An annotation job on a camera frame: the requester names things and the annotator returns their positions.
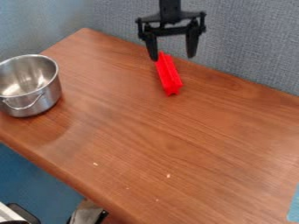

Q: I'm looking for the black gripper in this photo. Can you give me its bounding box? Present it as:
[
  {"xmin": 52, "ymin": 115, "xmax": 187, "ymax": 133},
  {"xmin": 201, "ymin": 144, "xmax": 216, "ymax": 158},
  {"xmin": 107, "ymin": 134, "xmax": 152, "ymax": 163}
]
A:
[{"xmin": 135, "ymin": 11, "xmax": 207, "ymax": 61}]

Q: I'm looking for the red star-shaped block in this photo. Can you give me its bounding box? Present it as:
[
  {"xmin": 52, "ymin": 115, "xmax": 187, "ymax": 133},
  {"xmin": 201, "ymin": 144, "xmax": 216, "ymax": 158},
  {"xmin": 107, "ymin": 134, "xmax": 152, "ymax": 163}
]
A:
[{"xmin": 155, "ymin": 52, "xmax": 183, "ymax": 95}]

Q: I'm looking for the stainless steel pot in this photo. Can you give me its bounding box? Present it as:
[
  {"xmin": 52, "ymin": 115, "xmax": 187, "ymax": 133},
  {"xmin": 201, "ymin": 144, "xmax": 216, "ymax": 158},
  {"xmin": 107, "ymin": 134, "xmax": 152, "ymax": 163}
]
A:
[{"xmin": 0, "ymin": 54, "xmax": 61, "ymax": 117}]

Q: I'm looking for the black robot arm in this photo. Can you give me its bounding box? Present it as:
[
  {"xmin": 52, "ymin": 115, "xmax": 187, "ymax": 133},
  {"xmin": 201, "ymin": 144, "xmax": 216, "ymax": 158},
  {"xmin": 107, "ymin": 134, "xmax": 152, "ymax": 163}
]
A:
[{"xmin": 135, "ymin": 0, "xmax": 207, "ymax": 61}]

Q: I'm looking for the black object at bottom left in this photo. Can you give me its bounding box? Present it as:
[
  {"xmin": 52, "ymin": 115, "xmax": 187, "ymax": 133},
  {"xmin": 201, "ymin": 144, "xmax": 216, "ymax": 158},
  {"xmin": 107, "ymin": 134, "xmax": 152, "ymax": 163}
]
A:
[{"xmin": 6, "ymin": 203, "xmax": 41, "ymax": 224}]

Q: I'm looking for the white object at corner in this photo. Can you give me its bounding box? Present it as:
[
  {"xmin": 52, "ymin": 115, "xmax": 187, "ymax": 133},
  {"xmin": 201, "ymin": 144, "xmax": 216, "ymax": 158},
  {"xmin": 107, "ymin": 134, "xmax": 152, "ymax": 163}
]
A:
[{"xmin": 0, "ymin": 202, "xmax": 29, "ymax": 224}]

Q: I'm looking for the grey table leg bracket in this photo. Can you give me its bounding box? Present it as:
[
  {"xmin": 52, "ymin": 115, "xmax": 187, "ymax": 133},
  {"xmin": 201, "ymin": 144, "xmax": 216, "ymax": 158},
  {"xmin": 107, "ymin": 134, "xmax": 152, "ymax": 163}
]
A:
[{"xmin": 66, "ymin": 199, "xmax": 108, "ymax": 224}]

